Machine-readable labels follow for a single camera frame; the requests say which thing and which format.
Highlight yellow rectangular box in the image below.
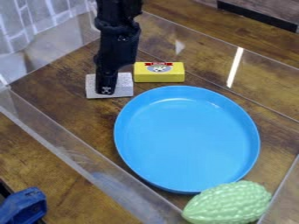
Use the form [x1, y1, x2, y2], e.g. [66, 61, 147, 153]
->
[134, 62, 186, 83]

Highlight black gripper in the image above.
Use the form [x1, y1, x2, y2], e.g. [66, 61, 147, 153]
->
[95, 0, 143, 95]

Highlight white patterned cloth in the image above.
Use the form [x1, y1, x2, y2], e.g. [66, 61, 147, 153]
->
[0, 0, 99, 56]

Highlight clear acrylic enclosure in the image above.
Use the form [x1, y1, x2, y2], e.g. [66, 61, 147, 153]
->
[0, 1, 299, 224]

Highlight blue round tray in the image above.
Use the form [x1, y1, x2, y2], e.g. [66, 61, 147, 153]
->
[114, 86, 261, 194]

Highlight green bumpy gourd toy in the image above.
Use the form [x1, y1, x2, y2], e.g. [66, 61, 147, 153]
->
[182, 180, 271, 224]

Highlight white speckled foam block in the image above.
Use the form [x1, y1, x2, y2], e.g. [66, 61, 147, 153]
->
[86, 73, 134, 99]

